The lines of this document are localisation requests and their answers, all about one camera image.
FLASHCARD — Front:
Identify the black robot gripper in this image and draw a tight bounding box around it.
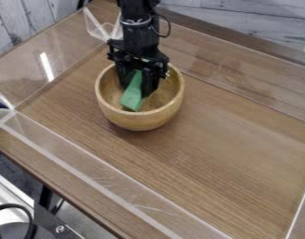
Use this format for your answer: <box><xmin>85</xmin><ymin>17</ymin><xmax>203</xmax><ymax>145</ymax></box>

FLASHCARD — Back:
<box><xmin>107</xmin><ymin>17</ymin><xmax>169</xmax><ymax>97</ymax></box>

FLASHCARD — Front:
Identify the green rectangular block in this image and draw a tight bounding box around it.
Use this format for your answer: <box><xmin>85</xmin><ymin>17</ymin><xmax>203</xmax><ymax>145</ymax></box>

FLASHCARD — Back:
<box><xmin>120</xmin><ymin>70</ymin><xmax>143</xmax><ymax>112</ymax></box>

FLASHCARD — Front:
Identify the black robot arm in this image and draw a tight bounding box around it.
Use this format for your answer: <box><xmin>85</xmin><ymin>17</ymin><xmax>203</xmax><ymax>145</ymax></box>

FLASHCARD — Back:
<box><xmin>107</xmin><ymin>0</ymin><xmax>171</xmax><ymax>97</ymax></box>

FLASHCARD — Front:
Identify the light wooden bowl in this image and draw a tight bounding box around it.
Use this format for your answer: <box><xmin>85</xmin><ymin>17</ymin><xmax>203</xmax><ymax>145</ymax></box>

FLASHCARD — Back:
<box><xmin>95</xmin><ymin>63</ymin><xmax>185</xmax><ymax>131</ymax></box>

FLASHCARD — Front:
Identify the clear acrylic front barrier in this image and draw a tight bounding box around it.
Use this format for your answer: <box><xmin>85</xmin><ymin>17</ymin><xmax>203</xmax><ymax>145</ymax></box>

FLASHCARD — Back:
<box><xmin>0</xmin><ymin>87</ymin><xmax>235</xmax><ymax>239</ymax></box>

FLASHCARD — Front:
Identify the black table leg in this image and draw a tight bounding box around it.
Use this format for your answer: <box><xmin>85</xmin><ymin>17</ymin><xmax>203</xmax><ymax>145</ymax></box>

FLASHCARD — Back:
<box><xmin>39</xmin><ymin>186</ymin><xmax>52</xmax><ymax>209</ymax></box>

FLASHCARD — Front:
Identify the clear acrylic corner bracket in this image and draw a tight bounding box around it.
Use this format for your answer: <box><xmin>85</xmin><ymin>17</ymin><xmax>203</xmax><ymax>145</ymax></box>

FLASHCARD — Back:
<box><xmin>83</xmin><ymin>7</ymin><xmax>124</xmax><ymax>42</ymax></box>

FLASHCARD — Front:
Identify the black cable loop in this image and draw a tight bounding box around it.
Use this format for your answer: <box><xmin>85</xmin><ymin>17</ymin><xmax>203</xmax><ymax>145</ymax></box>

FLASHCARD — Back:
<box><xmin>0</xmin><ymin>203</ymin><xmax>37</xmax><ymax>239</ymax></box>

